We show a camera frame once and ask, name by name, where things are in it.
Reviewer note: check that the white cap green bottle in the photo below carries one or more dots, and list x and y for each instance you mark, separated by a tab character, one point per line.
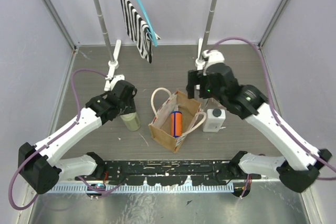
131	121

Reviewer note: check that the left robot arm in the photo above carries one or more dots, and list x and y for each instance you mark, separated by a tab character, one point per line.
42	166

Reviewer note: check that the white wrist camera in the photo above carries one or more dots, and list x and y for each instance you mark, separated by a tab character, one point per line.
212	57
111	81

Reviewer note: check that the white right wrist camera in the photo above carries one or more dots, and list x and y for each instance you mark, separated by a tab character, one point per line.
212	57

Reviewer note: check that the grey slotted cable duct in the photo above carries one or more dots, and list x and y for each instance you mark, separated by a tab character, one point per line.
125	189

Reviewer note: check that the black white striped cloth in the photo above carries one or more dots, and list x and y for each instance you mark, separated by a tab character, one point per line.
138	30

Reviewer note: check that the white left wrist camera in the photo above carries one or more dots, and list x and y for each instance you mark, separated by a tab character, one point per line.
111	81

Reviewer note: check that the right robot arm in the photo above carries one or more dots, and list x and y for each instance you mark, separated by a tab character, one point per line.
299	165

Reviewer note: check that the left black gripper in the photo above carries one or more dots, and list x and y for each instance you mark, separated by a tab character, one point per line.
128	100

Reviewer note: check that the orange blue spray bottle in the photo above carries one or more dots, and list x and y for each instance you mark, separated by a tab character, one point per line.
176	122

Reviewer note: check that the brown canvas tote bag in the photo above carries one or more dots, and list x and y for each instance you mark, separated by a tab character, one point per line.
160	127

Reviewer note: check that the white jug grey cap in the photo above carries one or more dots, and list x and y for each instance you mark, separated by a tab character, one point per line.
214	120

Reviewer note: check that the black mounting base rail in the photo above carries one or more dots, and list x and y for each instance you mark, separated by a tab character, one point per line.
168	173

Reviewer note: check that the blue clothes hanger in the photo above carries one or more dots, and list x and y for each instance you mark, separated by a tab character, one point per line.
153	34

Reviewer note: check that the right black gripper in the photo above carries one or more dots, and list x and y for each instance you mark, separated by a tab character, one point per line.
196	77

